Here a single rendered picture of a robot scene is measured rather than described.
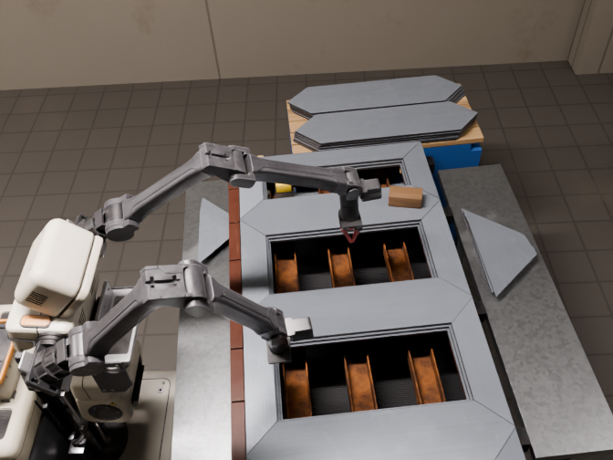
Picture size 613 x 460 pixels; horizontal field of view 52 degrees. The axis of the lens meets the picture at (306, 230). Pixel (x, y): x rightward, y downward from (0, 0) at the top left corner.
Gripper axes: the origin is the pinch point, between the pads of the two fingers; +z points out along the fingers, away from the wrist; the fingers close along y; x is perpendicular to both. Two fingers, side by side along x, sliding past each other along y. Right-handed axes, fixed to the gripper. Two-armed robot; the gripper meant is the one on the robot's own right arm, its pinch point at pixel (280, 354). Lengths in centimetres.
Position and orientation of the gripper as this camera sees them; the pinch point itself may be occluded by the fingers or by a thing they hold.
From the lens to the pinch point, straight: 189.7
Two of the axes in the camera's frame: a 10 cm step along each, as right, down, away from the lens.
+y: -0.9, -8.7, 4.8
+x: -10.0, 0.9, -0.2
